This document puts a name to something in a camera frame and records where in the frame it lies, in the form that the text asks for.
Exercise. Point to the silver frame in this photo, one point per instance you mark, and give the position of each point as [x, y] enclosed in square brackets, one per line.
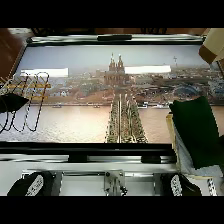
[113, 181]

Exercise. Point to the grey garment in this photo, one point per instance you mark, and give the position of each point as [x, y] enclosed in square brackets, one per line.
[186, 160]

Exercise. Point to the green T-shirt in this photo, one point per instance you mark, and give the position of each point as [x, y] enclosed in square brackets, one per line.
[196, 130]

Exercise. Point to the white clothes hanger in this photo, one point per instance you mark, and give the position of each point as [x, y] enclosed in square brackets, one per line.
[27, 113]

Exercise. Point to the brown cardboard box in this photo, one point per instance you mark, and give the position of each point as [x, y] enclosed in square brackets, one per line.
[213, 46]

